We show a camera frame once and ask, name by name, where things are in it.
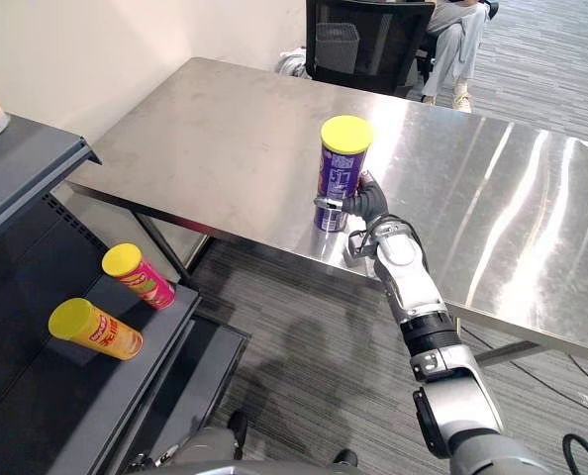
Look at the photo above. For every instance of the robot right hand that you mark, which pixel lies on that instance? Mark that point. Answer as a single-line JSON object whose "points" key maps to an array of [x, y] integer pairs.
{"points": [[368, 200]]}

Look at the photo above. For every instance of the purple chips can yellow lid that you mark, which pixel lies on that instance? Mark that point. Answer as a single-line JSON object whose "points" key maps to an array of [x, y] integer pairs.
{"points": [[336, 163]]}

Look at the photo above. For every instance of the robot silver right arm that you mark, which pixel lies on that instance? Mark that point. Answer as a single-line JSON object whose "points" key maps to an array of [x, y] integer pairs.
{"points": [[413, 277]]}

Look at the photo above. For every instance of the pink chips can yellow lid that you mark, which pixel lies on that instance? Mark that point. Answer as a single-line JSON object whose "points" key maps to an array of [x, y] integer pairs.
{"points": [[145, 284]]}

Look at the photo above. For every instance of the dark grey shelf unit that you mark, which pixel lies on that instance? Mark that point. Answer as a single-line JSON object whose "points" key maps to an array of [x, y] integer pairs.
{"points": [[36, 396]]}

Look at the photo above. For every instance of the stainless steel table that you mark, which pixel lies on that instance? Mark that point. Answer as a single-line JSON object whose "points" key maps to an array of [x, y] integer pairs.
{"points": [[234, 148]]}

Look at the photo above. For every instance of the white crumpled cloth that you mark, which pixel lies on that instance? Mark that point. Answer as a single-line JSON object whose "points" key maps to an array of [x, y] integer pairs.
{"points": [[293, 64]]}

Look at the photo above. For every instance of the black office chair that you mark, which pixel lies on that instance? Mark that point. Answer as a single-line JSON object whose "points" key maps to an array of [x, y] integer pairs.
{"points": [[373, 34]]}

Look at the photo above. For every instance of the person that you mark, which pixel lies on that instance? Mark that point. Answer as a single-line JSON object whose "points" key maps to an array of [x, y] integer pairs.
{"points": [[455, 44]]}

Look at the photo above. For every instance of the robot dark right foot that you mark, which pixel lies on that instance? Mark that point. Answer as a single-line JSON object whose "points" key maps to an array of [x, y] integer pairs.
{"points": [[346, 457]]}

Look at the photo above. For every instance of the robot dark foot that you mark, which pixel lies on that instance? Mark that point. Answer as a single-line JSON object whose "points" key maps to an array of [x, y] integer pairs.
{"points": [[346, 457], [237, 430]]}

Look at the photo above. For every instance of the robot dark left foot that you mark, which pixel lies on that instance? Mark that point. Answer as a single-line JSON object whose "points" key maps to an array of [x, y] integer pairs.
{"points": [[237, 430]]}

